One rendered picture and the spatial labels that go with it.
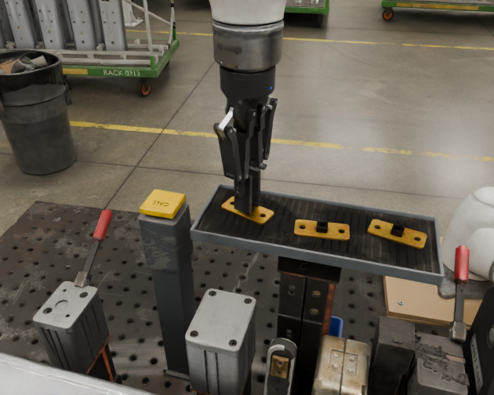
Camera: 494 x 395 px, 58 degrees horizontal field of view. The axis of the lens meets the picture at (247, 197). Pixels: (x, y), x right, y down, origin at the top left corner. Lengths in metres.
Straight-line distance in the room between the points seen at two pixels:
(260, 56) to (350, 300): 0.81
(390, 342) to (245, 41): 0.43
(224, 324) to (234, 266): 0.68
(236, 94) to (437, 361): 0.44
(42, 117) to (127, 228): 1.72
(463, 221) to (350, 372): 0.67
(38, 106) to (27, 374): 2.41
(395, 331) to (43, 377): 0.52
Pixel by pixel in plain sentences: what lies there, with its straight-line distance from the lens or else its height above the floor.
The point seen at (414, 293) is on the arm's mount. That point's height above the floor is 0.72.
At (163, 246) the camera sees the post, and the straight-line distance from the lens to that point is 0.78.
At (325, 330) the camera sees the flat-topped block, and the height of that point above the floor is 0.97.
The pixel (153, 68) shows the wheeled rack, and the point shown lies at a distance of 4.16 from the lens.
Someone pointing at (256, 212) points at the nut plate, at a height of 1.16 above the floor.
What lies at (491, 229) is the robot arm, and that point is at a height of 0.94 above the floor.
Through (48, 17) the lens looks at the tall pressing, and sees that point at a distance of 4.82.
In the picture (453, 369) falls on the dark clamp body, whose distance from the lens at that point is 0.68.
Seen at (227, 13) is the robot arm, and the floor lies 1.48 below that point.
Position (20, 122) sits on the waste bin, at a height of 0.40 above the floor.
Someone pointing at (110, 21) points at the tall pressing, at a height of 0.57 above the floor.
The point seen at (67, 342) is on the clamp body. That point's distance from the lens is 0.77.
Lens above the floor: 1.60
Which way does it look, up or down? 35 degrees down
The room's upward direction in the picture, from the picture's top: straight up
